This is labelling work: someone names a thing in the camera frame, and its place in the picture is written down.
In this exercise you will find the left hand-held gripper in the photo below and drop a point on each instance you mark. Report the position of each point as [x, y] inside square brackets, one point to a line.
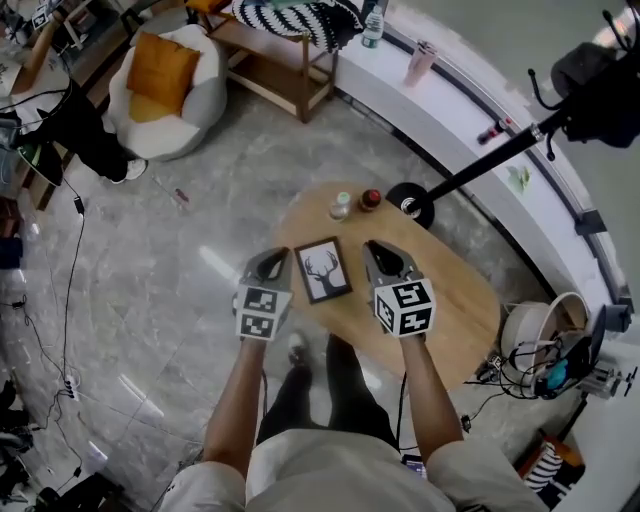
[262, 312]

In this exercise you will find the wooden bench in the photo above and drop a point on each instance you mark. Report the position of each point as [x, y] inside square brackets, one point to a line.
[270, 75]

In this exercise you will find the grey metal clamp device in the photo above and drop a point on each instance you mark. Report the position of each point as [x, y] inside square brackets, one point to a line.
[605, 380]

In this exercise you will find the striped cushion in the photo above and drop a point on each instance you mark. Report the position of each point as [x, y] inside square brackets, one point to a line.
[544, 467]

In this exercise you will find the black white striped blanket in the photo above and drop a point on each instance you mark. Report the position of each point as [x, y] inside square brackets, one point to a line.
[300, 20]

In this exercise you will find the person's left forearm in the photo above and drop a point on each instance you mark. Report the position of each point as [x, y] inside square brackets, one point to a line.
[232, 415]

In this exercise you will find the wooden coffee table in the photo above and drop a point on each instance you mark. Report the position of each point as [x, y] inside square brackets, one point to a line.
[450, 310]

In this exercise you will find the orange seat pad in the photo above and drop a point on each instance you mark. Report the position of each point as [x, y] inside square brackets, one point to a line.
[207, 6]

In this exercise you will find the dark window latch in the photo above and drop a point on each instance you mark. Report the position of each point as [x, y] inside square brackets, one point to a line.
[618, 316]
[591, 222]

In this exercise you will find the small clear bottle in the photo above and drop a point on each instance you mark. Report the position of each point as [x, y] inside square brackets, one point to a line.
[340, 206]

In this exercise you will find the small red floor item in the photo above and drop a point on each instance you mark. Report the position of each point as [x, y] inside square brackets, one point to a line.
[182, 196]

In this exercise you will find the pink tumbler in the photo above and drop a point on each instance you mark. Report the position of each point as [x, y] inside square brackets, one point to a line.
[419, 65]

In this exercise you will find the person's white shoe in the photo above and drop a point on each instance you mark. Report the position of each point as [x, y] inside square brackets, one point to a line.
[298, 347]

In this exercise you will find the black bag on rack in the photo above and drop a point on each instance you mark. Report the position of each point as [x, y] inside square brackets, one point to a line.
[600, 100]

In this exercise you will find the person's white shirt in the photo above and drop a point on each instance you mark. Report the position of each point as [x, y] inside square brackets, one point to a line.
[340, 475]

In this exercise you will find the green crumpled paper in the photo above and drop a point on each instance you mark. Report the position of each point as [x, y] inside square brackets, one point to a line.
[519, 179]

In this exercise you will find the person's black trousers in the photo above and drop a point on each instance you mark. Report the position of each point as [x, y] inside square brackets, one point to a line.
[350, 395]

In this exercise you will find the black coat rack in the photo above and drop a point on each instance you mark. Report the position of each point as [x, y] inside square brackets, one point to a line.
[480, 167]

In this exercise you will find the orange cushion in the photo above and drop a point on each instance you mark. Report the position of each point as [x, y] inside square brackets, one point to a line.
[162, 70]

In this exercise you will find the deer picture frame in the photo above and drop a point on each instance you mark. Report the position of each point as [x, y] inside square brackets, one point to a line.
[320, 272]

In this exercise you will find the black headset with teal pad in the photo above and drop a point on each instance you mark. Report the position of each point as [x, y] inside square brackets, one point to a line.
[557, 372]

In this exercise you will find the smartphone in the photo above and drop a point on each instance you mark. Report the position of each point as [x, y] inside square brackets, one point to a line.
[415, 466]

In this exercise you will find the white round basket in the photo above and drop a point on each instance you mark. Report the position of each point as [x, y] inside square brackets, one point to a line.
[525, 320]

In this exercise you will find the orange chair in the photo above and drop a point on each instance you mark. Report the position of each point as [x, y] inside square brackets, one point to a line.
[572, 455]

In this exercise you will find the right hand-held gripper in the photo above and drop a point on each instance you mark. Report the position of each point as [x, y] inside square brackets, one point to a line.
[405, 307]

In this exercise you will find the person's right forearm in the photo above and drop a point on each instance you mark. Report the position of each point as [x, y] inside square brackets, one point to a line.
[430, 400]

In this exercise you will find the white beanbag chair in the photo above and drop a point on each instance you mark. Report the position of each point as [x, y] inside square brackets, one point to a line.
[165, 140]

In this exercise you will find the white power strip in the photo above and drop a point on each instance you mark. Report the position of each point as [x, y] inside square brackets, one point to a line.
[71, 388]

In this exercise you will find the clear water bottle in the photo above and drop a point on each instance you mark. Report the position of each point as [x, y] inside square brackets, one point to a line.
[372, 27]

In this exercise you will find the dark red bottle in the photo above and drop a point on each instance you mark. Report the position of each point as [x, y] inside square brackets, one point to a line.
[370, 200]

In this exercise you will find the white window ledge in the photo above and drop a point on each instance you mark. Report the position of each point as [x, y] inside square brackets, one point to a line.
[450, 115]

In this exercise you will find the cola bottle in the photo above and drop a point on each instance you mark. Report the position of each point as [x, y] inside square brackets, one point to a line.
[492, 132]

